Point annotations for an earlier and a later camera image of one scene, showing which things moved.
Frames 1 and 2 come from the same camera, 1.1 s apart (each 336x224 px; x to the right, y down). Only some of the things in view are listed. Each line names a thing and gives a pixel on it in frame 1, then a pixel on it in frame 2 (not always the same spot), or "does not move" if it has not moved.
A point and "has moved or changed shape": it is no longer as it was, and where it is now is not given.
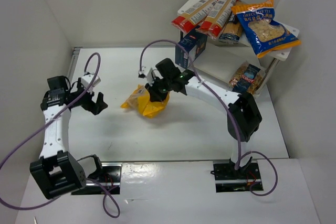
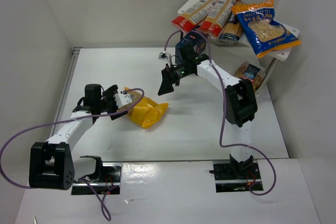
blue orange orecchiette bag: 265,34 does not move
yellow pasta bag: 140,99 has moved or changed shape
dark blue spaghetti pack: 232,31 does not move
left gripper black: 89,102 to 113,103
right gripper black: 157,93 to 170,74
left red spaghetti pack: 187,22 does not move
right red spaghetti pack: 212,25 does not move
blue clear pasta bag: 247,79 does not move
